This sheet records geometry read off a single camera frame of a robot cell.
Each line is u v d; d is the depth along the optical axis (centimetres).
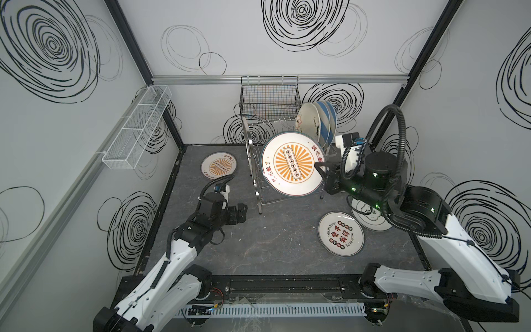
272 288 75
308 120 81
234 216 69
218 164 112
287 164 59
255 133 119
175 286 58
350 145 45
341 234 87
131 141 75
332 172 53
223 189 70
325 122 72
